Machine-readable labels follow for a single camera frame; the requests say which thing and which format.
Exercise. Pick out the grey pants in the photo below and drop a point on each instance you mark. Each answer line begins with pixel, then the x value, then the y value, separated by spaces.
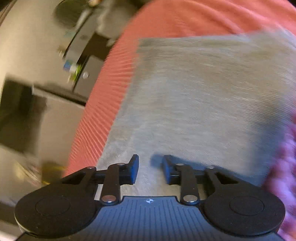
pixel 196 111

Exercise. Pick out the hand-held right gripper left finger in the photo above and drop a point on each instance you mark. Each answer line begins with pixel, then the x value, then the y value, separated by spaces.
pixel 134 168

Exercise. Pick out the dark blurred furniture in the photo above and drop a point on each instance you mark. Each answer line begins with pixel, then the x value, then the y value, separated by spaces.
pixel 20 115

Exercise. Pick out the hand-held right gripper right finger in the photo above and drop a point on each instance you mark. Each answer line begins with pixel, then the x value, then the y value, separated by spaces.
pixel 166 169

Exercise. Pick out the purple fuzzy cloth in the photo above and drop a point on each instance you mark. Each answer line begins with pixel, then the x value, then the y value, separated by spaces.
pixel 285 185

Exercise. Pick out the pink ribbed blanket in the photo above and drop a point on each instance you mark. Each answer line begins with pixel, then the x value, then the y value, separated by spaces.
pixel 161 20

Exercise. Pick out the grey cabinet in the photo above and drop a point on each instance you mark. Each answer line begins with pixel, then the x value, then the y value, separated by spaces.
pixel 92 69

